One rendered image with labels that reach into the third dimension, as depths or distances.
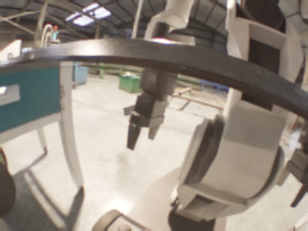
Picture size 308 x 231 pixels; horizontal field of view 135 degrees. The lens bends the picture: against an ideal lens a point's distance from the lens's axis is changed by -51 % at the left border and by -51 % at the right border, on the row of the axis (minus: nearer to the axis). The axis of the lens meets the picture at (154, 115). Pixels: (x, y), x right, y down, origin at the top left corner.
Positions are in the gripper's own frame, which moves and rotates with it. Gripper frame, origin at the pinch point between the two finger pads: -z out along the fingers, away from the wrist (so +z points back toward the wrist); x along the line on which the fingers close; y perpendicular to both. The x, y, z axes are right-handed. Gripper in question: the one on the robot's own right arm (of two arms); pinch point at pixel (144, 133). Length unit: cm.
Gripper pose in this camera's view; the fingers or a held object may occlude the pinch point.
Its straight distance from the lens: 34.1
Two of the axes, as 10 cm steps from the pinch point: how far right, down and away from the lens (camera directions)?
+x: -4.3, 0.6, -9.0
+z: 2.6, -9.5, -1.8
